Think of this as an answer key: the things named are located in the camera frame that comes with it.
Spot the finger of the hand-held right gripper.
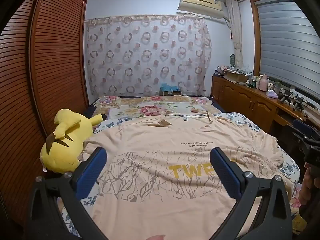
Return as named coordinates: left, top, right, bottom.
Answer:
left=292, top=119, right=316, bottom=143

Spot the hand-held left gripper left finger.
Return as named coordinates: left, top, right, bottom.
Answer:
left=24, top=147, right=108, bottom=240

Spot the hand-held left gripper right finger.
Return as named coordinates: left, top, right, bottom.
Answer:
left=209, top=147, right=293, bottom=240

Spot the beige printed t-shirt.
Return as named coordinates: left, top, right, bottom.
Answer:
left=80, top=110, right=285, bottom=240

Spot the person's right hand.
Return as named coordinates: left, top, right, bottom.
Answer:
left=299, top=162, right=320, bottom=207

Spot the yellow plush toy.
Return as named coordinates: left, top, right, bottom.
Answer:
left=40, top=109, right=109, bottom=174

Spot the blue floral bedsheet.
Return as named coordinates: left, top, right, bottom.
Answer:
left=60, top=112, right=300, bottom=240

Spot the wooden sideboard cabinet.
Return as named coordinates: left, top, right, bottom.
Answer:
left=211, top=74, right=320, bottom=140

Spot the pink thermos jug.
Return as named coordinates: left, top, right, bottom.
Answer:
left=259, top=74, right=269, bottom=92

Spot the clutter pile on cabinet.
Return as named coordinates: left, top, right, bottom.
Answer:
left=222, top=69, right=250, bottom=84

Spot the floral quilt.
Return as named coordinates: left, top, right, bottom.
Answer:
left=91, top=95, right=225, bottom=120

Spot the grey window blind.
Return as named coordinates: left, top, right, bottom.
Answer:
left=256, top=0, right=320, bottom=90

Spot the blue plastic bag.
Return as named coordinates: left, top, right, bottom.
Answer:
left=160, top=81, right=182, bottom=96

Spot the patterned window curtain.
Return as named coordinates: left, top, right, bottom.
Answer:
left=225, top=0, right=244, bottom=70

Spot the wooden louvered wardrobe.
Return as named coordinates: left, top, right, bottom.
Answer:
left=0, top=0, right=89, bottom=205

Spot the cream air conditioner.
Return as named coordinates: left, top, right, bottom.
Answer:
left=177, top=0, right=224, bottom=19

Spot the circle patterned wall cloth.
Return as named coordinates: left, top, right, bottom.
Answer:
left=84, top=15, right=213, bottom=98

